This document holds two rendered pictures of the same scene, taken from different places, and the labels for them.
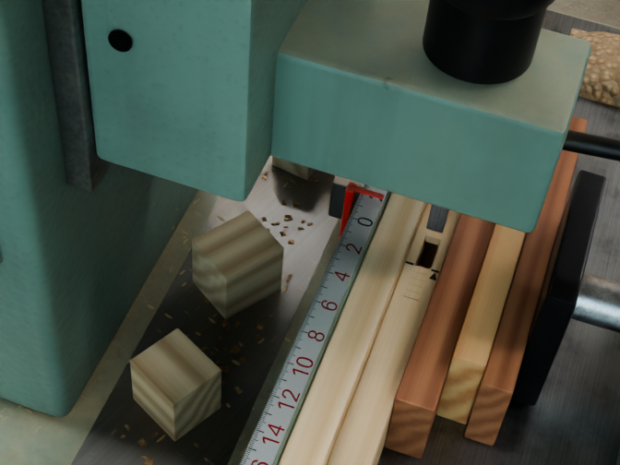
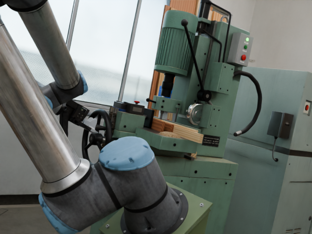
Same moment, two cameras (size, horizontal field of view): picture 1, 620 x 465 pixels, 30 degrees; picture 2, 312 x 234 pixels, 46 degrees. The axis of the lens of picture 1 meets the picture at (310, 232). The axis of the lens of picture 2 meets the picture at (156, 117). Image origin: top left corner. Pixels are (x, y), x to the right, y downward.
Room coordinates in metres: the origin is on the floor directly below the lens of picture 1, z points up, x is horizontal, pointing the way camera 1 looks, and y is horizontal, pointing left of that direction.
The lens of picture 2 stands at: (1.66, -1.51, 1.06)
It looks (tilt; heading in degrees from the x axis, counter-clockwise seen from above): 3 degrees down; 132
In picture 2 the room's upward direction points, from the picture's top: 12 degrees clockwise
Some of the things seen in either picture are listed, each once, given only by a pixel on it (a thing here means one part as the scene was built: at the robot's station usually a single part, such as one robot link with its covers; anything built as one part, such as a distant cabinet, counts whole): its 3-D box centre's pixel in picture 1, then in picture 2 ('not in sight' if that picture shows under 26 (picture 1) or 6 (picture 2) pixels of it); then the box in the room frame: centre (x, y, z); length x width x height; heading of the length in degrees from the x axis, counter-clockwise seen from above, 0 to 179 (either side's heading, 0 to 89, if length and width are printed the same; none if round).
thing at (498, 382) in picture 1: (530, 267); (152, 123); (0.41, -0.12, 0.93); 0.21 x 0.02 x 0.05; 165
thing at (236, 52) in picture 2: not in sight; (240, 49); (0.63, 0.21, 1.40); 0.10 x 0.06 x 0.16; 75
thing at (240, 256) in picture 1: (237, 265); not in sight; (0.47, 0.05, 0.82); 0.05 x 0.04 x 0.04; 132
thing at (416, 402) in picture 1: (470, 247); (157, 124); (0.42, -0.09, 0.92); 0.26 x 0.02 x 0.05; 165
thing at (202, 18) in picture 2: not in sight; (203, 16); (0.45, 0.07, 1.54); 0.08 x 0.08 x 0.17; 75
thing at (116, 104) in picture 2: not in sight; (128, 106); (0.35, -0.25, 0.99); 0.13 x 0.11 x 0.06; 165
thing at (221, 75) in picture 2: not in sight; (220, 78); (0.61, 0.10, 1.23); 0.09 x 0.08 x 0.15; 75
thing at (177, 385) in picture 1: (176, 384); not in sight; (0.38, 0.07, 0.82); 0.04 x 0.04 x 0.04; 48
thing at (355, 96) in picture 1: (423, 108); (166, 106); (0.42, -0.05, 1.03); 0.14 x 0.07 x 0.09; 75
